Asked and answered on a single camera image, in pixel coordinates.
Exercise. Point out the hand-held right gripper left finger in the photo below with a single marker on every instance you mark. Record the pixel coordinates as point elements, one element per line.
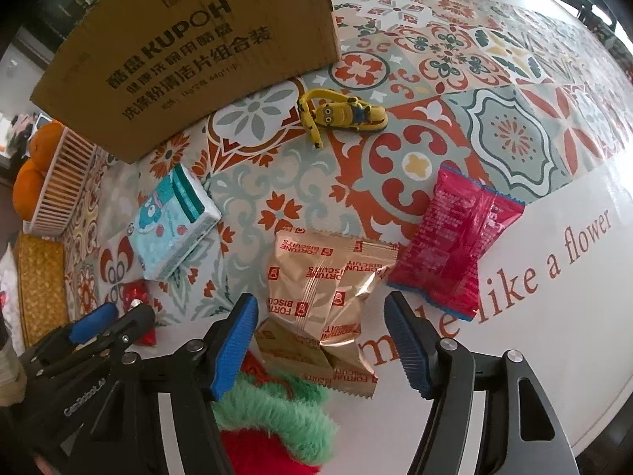
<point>231,351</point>

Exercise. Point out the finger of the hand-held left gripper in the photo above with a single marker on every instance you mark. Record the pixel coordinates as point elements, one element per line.
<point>94,324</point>
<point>136,319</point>

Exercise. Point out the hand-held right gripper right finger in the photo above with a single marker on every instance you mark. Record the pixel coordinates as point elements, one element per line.
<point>410,346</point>

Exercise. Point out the small red packet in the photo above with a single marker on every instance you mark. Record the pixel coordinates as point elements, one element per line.
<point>136,294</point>

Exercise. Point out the gold biscuit packet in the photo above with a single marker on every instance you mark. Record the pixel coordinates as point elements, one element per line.
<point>353,376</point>
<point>376,262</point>
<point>287,351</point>
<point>316,282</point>

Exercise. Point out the red and green plush toy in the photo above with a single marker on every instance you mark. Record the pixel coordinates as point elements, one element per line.
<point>277,405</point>

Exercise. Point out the light blue tissue pack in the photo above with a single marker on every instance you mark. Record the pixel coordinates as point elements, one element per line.
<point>168,222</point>

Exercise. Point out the pink snack packet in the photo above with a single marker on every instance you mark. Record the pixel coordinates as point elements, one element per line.
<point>455,242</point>

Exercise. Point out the yellow cartoon figure toy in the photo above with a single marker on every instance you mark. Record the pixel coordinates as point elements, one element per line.
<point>341,115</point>

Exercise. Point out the brown cardboard box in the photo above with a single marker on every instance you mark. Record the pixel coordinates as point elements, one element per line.
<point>198,59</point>

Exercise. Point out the yellow woven mat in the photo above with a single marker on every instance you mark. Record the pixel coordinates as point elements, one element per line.
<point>42,282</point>

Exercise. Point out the white plastic basket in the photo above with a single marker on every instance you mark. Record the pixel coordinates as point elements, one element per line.
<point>64,183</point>

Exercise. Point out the pile of oranges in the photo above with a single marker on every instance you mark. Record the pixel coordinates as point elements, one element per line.
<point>29,188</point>

